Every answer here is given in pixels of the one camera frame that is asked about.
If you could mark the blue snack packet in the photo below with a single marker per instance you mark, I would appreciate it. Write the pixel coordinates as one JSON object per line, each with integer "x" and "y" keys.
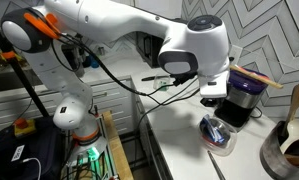
{"x": 210, "y": 133}

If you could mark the clear plastic container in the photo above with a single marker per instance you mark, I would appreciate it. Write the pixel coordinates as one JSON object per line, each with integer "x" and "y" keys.
{"x": 221, "y": 150}

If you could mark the black silver coffee machine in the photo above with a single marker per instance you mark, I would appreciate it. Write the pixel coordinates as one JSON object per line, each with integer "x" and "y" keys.
{"x": 243, "y": 95}

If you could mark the wooden spoon in crock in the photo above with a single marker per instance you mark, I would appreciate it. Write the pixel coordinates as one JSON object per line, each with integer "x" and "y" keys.
{"x": 294, "y": 105}

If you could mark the black slotted spoon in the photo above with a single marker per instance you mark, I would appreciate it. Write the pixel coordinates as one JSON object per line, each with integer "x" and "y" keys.
{"x": 150, "y": 78}

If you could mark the grey utensil holder crock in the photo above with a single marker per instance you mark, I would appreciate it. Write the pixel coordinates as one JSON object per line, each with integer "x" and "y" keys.
{"x": 273, "y": 160}

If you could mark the white wall outlet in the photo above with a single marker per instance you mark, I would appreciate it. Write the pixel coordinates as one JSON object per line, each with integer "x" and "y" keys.
{"x": 234, "y": 54}

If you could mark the wooden plank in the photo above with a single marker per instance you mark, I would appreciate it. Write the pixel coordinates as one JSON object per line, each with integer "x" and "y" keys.
{"x": 118, "y": 153}

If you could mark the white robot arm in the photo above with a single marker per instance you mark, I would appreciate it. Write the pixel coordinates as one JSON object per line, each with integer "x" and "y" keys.
{"x": 198, "y": 47}

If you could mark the red emergency stop button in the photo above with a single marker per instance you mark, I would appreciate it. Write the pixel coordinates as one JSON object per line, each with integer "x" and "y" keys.
{"x": 24, "y": 127}

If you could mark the blue bottle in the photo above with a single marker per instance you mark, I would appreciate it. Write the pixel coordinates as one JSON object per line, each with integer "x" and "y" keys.
{"x": 93, "y": 62}

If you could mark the wooden spatula on machine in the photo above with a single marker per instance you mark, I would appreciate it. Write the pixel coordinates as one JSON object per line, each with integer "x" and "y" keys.
{"x": 256, "y": 76}

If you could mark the black microwave oven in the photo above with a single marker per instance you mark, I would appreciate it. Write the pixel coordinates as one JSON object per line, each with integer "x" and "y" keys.
{"x": 148, "y": 46}

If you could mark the metal spoon on counter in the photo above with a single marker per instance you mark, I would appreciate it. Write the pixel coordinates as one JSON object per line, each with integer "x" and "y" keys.
{"x": 216, "y": 167}

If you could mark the black bag with label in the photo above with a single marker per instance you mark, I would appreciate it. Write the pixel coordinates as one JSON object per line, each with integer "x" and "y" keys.
{"x": 38, "y": 155}

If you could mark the white ladle in crock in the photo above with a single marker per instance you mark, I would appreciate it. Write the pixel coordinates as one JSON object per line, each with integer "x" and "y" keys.
{"x": 293, "y": 130}

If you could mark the clear lidded food container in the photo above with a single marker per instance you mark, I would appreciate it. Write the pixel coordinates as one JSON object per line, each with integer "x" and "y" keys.
{"x": 161, "y": 83}

